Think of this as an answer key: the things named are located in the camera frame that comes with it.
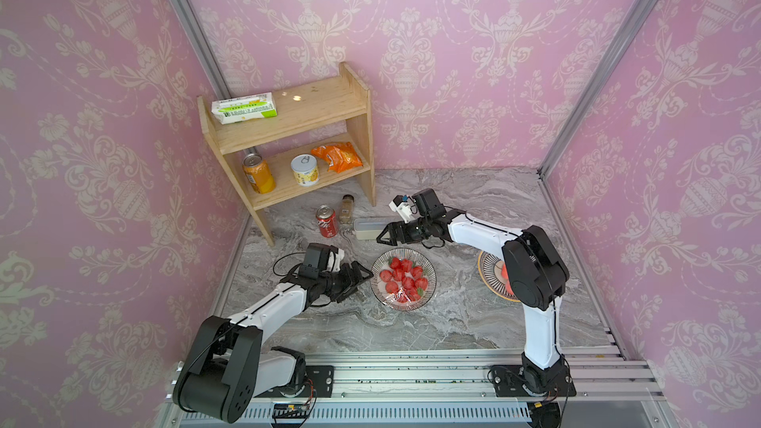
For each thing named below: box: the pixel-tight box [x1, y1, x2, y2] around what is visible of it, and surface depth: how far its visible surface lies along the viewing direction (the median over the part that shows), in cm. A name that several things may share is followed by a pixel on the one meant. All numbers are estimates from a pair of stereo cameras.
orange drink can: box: [241, 153, 276, 195], surface depth 81 cm
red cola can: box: [315, 204, 338, 239], surface depth 97 cm
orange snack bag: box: [311, 141, 364, 174], surface depth 92 cm
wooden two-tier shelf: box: [197, 62, 377, 248], surface depth 82 cm
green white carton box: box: [211, 92, 279, 125], surface depth 73 cm
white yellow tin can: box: [290, 153, 321, 188], surface depth 89 cm
